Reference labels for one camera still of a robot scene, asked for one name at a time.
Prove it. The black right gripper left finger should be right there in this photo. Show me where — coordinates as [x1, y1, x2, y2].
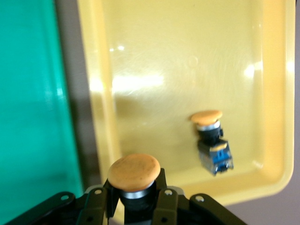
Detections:
[77, 179, 122, 225]

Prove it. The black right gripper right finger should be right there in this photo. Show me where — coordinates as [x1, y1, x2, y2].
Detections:
[152, 168, 181, 225]

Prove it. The yellow mushroom push button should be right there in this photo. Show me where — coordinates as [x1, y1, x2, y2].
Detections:
[107, 153, 162, 225]
[190, 109, 235, 176]

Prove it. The green plastic tray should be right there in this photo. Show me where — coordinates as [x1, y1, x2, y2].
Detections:
[0, 0, 85, 225]

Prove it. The yellow plastic tray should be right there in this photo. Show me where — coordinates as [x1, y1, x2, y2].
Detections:
[76, 0, 295, 207]

